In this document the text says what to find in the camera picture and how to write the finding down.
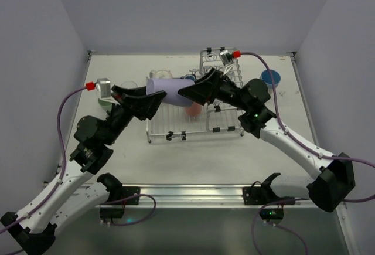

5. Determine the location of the white floral ceramic mug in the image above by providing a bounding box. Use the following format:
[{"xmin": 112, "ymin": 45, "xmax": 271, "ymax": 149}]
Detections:
[{"xmin": 149, "ymin": 70, "xmax": 173, "ymax": 79}]

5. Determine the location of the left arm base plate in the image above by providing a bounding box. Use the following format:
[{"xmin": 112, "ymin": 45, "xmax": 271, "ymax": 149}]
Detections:
[{"xmin": 104, "ymin": 186, "xmax": 141, "ymax": 205}]

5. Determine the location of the clear plastic tumbler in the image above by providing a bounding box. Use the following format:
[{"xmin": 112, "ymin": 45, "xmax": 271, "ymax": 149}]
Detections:
[{"xmin": 121, "ymin": 81, "xmax": 138, "ymax": 89}]

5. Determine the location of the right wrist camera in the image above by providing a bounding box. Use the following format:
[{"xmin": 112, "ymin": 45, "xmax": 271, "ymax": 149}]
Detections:
[{"xmin": 219, "ymin": 50, "xmax": 241, "ymax": 67}]

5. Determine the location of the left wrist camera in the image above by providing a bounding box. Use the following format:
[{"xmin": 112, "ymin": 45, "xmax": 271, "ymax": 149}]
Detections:
[{"xmin": 85, "ymin": 78, "xmax": 113, "ymax": 101}]

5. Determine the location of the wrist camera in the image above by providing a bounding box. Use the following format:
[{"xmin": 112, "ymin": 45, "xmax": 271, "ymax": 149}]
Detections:
[
  {"xmin": 85, "ymin": 78, "xmax": 113, "ymax": 101},
  {"xmin": 219, "ymin": 50, "xmax": 241, "ymax": 67}
]

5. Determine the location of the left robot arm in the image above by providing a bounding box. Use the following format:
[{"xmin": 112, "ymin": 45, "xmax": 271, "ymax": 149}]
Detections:
[{"xmin": 1, "ymin": 86, "xmax": 167, "ymax": 254}]

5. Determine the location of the aluminium mounting rail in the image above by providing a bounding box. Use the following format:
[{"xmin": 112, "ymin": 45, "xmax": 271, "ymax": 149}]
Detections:
[{"xmin": 73, "ymin": 183, "xmax": 317, "ymax": 209}]

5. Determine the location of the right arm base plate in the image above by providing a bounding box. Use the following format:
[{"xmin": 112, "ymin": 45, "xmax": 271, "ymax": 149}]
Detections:
[{"xmin": 242, "ymin": 186, "xmax": 296, "ymax": 205}]

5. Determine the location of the light blue plastic cup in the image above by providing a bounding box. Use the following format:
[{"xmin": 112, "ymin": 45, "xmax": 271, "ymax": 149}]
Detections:
[{"xmin": 260, "ymin": 70, "xmax": 281, "ymax": 88}]

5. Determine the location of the lavender plastic cup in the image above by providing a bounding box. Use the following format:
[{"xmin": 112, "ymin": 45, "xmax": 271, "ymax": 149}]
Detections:
[{"xmin": 146, "ymin": 78, "xmax": 194, "ymax": 107}]

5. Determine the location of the pink plastic cup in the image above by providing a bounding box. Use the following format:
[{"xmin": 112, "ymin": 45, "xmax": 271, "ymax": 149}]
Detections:
[{"xmin": 185, "ymin": 103, "xmax": 202, "ymax": 117}]

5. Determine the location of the dark blue ceramic mug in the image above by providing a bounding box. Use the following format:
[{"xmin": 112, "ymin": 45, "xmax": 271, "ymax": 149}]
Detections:
[{"xmin": 181, "ymin": 74, "xmax": 196, "ymax": 81}]

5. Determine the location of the beige plastic cup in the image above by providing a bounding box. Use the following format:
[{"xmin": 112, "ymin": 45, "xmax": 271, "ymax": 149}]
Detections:
[{"xmin": 265, "ymin": 82, "xmax": 278, "ymax": 95}]

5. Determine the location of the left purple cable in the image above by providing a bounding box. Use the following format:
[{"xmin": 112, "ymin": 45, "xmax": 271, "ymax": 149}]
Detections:
[{"xmin": 0, "ymin": 86, "xmax": 158, "ymax": 255}]

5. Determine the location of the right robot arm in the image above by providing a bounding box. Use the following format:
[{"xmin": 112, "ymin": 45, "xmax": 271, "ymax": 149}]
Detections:
[{"xmin": 178, "ymin": 69, "xmax": 355, "ymax": 212}]

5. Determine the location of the green plastic cup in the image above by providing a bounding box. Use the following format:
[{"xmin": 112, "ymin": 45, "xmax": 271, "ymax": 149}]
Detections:
[{"xmin": 98, "ymin": 99, "xmax": 113, "ymax": 114}]

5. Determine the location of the silver wire dish rack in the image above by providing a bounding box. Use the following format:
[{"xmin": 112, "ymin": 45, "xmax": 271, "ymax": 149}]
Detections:
[{"xmin": 146, "ymin": 47, "xmax": 245, "ymax": 144}]

